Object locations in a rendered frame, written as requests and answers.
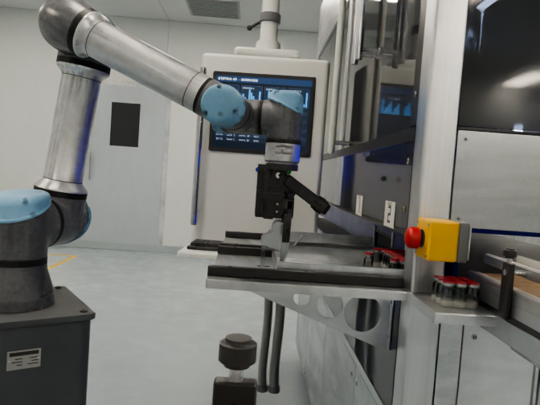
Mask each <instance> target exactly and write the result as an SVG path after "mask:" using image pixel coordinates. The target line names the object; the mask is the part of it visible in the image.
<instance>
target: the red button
mask: <svg viewBox="0 0 540 405"><path fill-rule="evenodd" d="M420 241H421V232H420V229H419V228H418V227H409V228H407V229H406V232H405V235H404V242H405V244H406V246H407V247H408V248H414V249H417V248H418V247H419V246H420Z"/></svg>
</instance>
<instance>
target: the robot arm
mask: <svg viewBox="0 0 540 405"><path fill-rule="evenodd" d="M38 22H39V30H40V32H41V34H42V36H43V37H44V39H45V40H46V41H47V42H48V43H49V44H50V45H51V46H53V47H54V48H55V49H56V50H58V53H57V58H56V64H57V66H58V67H59V69H60V71H61V72H62V74H61V78H60V83H59V91H58V96H57V101H56V106H55V114H54V118H53V123H52V127H51V136H50V141H49V146H48V150H47V158H46V163H45V167H44V172H43V177H42V178H41V179H39V180H38V181H37V182H35V184H34V189H33V190H32V189H17V190H3V191H0V313H25V312H31V311H36V310H40V309H45V308H48V307H50V306H52V305H53V304H54V303H55V290H54V288H53V284H52V282H51V277H50V274H49V271H48V268H47V254H48V248H49V247H52V246H56V245H64V244H67V243H70V242H72V241H74V240H77V239H78V238H80V237H81V236H82V235H83V234H84V233H85V232H86V231H87V229H88V228H89V225H90V223H91V219H92V213H91V209H90V207H89V206H88V203H87V202H86V201H87V196H88V191H87V190H86V189H85V187H84V185H83V180H84V171H85V167H86V163H87V158H88V150H89V146H90V141H91V136H92V128H93V124H94V119H95V115H96V106H97V102H98V97H99V93H100V85H101V82H102V81H103V80H106V79H107V78H109V76H110V71H111V68H112V69H113V70H115V71H117V72H119V73H121V74H123V75H124V76H127V77H129V78H130V79H132V80H135V81H136V82H138V83H139V84H142V85H144V86H146V87H147V88H149V89H151V90H153V91H155V92H157V93H158V94H160V95H162V96H164V97H166V98H168V99H170V100H172V101H173V102H175V103H177V104H180V105H181V106H182V107H184V108H187V109H189V110H190V111H192V112H193V113H196V114H197V115H199V116H201V117H203V118H205V119H206V120H208V121H209V122H210V123H211V125H212V128H213V130H214V131H215V132H219V133H225V134H231V133H238V134H251V135H266V146H265V159H264V160H265V161H266V162H268V163H266V165H265V164H258V174H257V185H256V207H255V217H261V218H264V219H273V218H276V219H275V220H274V221H273V222H272V229H271V231H268V232H265V233H263V234H262V236H261V243H262V244H263V245H264V246H266V247H269V248H273V249H276V250H278V251H280V261H284V259H285V258H286V256H287V255H288V245H289V238H290V231H291V221H292V218H293V210H294V196H295V194H297V195H298V196H299V197H301V198H302V199H304V200H305V201H306V202H307V203H308V204H310V205H311V208H313V210H314V211H315V212H317V213H318V214H320V213H322V214H323V215H325V214H326V213H327V211H328V210H329V209H330V208H331V206H330V205H329V202H328V201H327V200H326V199H325V198H324V197H321V196H320V195H319V196H317V195H316V194H314V193H313V192H312V191H311V190H310V189H308V188H307V187H306V186H304V185H303V184H301V183H300V182H298V181H297V180H296V179H295V178H294V177H293V176H291V175H290V174H287V171H298V166H297V164H298V163H299V162H300V151H301V130H302V120H303V116H304V114H303V106H304V98H303V96H302V95H301V94H300V93H299V92H294V91H289V90H274V91H271V92H270V93H269V98H268V100H249V99H245V98H244V97H243V96H242V95H241V94H240V93H239V91H238V90H236V89H235V88H233V87H232V86H230V85H227V84H222V83H220V82H218V81H217V80H214V79H212V78H211V77H209V76H207V75H205V74H203V73H201V72H200V71H198V70H196V69H194V68H192V67H190V66H188V65H187V64H185V63H183V62H181V61H179V60H177V59H175V58H174V57H172V56H170V55H167V54H166V53H164V52H162V51H160V50H158V49H157V48H155V47H152V46H150V45H149V44H147V43H145V42H143V41H141V40H140V39H137V38H135V37H133V36H132V35H130V34H128V33H126V32H124V31H122V30H120V29H119V28H118V27H117V26H116V24H115V23H114V22H113V21H112V20H111V19H110V18H109V17H108V16H106V15H105V14H102V13H101V12H99V11H98V10H96V9H94V8H93V7H92V6H90V5H88V4H87V3H86V2H85V1H84V0H46V1H45V3H44V4H43V5H42V7H41V9H40V11H39V17H38ZM276 173H280V174H278V175H279V178H277V177H276ZM280 219H282V220H280Z"/></svg>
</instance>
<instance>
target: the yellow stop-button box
mask: <svg viewBox="0 0 540 405"><path fill-rule="evenodd" d="M417 227H418V228H419V229H420V232H421V241H420V246H419V247H418V248H417V249H415V254H416V255H417V256H420V257H422V258H424V259H425V260H428V261H439V262H452V263H453V262H457V263H462V264H465V263H466V262H467V254H468V237H469V228H470V223H466V222H461V221H458V220H454V219H432V218H418V221H417Z"/></svg>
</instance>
